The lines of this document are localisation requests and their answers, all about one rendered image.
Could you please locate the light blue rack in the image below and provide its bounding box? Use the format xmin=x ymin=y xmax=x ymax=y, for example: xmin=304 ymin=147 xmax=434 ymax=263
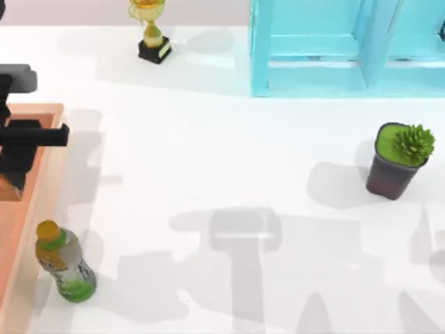
xmin=248 ymin=0 xmax=445 ymax=100

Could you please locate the shallow salmon box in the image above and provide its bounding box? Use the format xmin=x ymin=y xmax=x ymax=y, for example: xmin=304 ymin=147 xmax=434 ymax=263
xmin=0 ymin=102 xmax=67 ymax=316

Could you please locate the grey rounded box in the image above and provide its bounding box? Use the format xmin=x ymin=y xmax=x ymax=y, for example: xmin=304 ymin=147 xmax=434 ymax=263
xmin=0 ymin=63 xmax=38 ymax=95

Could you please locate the green plant in dark pot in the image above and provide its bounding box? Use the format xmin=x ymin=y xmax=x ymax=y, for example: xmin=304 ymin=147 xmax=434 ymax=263
xmin=365 ymin=122 xmax=436 ymax=201

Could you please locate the gold trophy with black base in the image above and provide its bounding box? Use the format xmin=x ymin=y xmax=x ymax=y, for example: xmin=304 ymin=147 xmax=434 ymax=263
xmin=127 ymin=0 xmax=172 ymax=65

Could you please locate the green and orange bottle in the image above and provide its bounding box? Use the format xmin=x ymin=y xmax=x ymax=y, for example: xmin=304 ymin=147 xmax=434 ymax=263
xmin=35 ymin=219 xmax=97 ymax=303

